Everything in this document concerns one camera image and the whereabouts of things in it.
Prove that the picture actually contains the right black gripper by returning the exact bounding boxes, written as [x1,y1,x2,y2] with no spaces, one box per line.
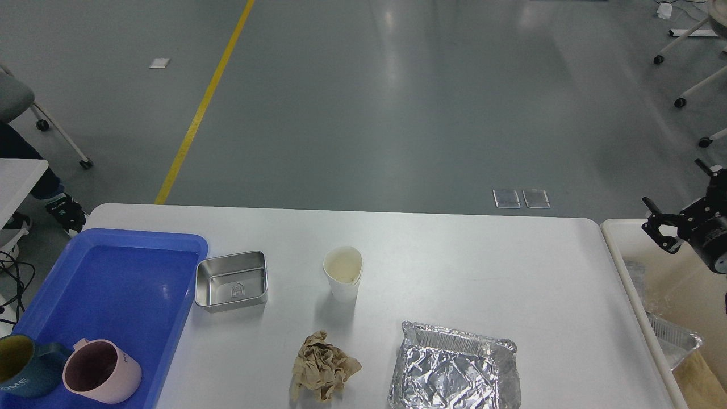
[642,160,726,274]

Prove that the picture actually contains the pink mug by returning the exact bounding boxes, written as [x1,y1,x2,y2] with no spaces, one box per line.
[62,337,143,404]

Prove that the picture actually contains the beige plastic waste bin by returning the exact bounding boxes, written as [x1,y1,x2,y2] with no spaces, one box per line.
[601,219,726,408]

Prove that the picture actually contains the foil tray in bin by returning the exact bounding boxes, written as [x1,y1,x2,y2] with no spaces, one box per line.
[646,311,703,371]

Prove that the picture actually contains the right clear floor plate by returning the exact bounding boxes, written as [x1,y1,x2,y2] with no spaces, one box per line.
[522,189,552,209]

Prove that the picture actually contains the clear floor plate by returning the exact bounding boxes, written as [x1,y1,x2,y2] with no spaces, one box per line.
[492,189,521,210]
[522,189,552,209]

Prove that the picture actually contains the left clear floor plate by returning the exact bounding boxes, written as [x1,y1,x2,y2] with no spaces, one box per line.
[492,189,521,210]

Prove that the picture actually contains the white chair base with castors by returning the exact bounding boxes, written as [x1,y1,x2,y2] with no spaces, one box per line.
[652,0,727,148]

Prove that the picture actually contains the aluminium foil tray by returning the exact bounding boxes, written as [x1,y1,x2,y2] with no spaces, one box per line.
[388,321,521,408]

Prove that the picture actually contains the white paper cup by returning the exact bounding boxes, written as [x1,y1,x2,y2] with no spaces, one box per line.
[323,246,363,303]

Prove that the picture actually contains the crumpled brown paper napkin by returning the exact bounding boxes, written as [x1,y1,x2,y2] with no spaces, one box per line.
[289,331,362,403]

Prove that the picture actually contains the small steel rectangular tin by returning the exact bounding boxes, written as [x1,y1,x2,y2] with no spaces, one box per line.
[195,251,268,313]

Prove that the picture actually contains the blue plastic tray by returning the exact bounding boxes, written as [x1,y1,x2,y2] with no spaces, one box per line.
[13,228,208,408]

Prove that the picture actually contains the black white sneaker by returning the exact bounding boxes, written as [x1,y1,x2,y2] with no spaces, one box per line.
[45,193,88,238]

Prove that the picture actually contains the white side table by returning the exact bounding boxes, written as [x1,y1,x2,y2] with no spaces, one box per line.
[1,158,48,226]

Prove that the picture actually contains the dark blue mug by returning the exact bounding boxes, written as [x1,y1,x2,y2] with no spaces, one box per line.
[1,334,72,398]

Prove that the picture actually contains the black cables at left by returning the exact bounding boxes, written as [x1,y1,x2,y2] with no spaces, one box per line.
[0,250,36,327]

